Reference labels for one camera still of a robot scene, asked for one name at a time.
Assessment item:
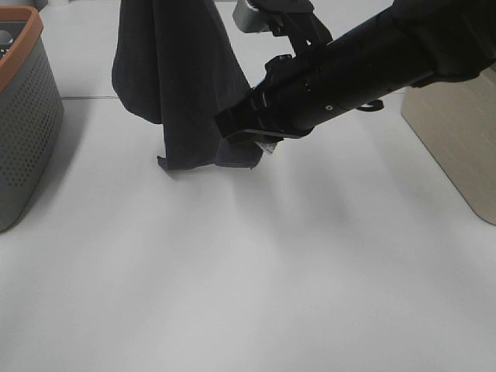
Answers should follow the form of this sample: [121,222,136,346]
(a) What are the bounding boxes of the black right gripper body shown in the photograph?
[215,54,312,145]

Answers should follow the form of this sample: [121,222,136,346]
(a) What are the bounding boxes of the right gripper grey-tipped finger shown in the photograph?
[232,0,270,33]

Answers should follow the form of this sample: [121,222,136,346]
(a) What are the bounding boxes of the dark grey towel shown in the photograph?
[112,0,263,171]

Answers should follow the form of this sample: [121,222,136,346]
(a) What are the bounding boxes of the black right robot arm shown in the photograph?
[215,1,495,143]

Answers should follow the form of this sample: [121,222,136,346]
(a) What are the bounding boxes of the beige basket with grey rim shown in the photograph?
[401,66,495,225]

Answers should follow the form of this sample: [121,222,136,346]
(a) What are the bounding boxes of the grey basket with orange rim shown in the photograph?
[1,5,64,231]

